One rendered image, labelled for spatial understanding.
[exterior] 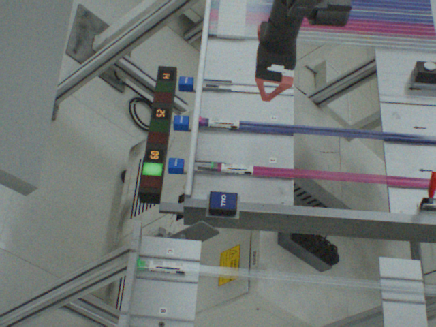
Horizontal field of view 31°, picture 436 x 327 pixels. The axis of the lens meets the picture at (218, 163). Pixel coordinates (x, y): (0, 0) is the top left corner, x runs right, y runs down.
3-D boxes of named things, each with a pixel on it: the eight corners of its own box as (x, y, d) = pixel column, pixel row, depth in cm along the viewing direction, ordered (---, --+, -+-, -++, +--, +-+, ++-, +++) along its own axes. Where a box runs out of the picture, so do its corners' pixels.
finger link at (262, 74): (284, 84, 145) (296, 48, 138) (283, 112, 140) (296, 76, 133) (248, 78, 144) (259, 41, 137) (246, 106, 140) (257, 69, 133)
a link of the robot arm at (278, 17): (274, -21, 129) (280, 3, 126) (313, -19, 131) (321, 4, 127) (265, 11, 134) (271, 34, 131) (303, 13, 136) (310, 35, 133)
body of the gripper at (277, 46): (293, 34, 142) (304, 3, 136) (293, 73, 135) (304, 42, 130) (259, 28, 141) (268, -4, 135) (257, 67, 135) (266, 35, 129)
